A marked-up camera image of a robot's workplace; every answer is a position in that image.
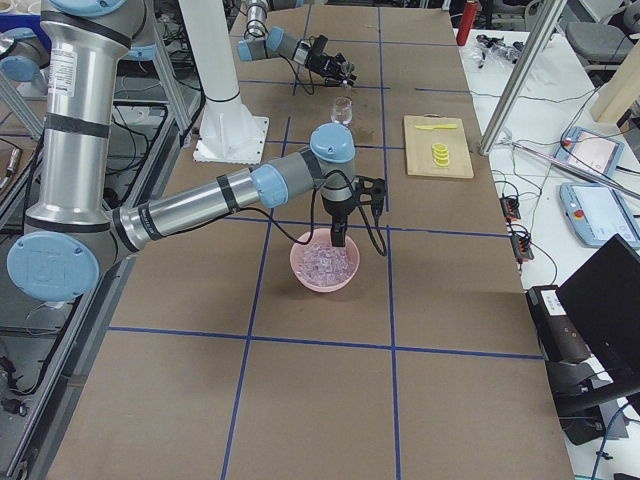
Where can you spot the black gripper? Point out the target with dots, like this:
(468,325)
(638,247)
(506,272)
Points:
(337,208)
(320,61)

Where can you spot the steel cone jigger cup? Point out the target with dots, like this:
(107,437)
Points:
(346,75)

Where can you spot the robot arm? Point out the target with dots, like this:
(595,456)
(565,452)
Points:
(71,237)
(261,42)

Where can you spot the clear wine glass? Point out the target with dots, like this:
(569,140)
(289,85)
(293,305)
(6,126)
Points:
(342,110)

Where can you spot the pile of clear ice cubes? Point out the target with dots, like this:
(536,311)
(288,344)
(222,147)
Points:
(323,265)

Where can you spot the pink bowl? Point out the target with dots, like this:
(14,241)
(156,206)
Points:
(322,235)

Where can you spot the wooden cutting board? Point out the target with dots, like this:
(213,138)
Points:
(419,152)

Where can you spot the yellow plastic knife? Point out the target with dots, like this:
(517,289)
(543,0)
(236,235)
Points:
(432,127)

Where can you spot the red thermos bottle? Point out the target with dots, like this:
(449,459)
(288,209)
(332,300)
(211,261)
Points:
(467,21)

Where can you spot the blue teach pendant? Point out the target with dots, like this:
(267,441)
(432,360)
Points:
(597,213)
(590,151)

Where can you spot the grey office chair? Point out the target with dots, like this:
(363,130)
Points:
(608,40)

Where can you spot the black laptop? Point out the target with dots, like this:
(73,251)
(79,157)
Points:
(601,299)

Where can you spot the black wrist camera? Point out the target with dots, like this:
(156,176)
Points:
(318,45)

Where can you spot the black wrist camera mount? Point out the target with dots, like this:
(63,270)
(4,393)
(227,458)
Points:
(371,192)

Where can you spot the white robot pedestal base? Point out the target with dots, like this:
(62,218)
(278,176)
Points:
(228,131)

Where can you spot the aluminium frame post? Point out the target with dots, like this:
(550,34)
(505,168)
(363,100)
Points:
(534,45)

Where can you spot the wooden post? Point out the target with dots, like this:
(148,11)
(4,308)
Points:
(618,95)

